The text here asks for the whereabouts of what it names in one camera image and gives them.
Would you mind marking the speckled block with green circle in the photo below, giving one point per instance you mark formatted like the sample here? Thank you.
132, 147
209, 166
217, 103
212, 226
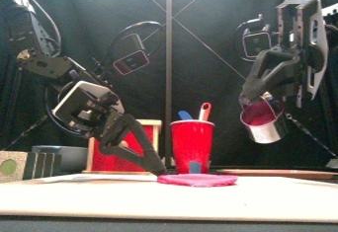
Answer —
10, 167

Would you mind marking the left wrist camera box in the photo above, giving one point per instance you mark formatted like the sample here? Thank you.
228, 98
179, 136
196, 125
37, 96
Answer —
129, 60

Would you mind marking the blue tape piece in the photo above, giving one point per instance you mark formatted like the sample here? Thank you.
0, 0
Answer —
195, 167

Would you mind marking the white cutting board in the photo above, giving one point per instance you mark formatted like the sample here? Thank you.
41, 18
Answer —
175, 203

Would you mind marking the round metal dough cutter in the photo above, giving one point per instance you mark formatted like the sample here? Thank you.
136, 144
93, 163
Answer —
268, 132

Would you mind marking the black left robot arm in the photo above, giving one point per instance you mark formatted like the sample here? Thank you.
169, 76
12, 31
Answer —
44, 64

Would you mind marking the vertical metal frame pole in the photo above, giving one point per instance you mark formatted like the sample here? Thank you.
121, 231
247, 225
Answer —
168, 78

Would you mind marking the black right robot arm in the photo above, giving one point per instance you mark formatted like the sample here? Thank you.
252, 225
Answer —
331, 45

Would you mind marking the red plastic cup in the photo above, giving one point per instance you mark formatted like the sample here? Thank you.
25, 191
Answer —
191, 143

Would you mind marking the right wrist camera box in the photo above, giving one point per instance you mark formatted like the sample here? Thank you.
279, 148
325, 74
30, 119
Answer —
256, 44

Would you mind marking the flat wooden tray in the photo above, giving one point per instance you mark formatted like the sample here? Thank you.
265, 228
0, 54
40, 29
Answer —
280, 173

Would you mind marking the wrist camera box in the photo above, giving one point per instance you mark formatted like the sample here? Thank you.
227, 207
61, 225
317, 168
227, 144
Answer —
129, 60
256, 44

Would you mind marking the wooden drawer box red front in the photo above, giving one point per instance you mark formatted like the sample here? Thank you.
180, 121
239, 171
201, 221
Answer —
105, 163

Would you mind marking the grey bowl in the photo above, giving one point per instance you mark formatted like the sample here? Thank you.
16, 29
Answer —
65, 157

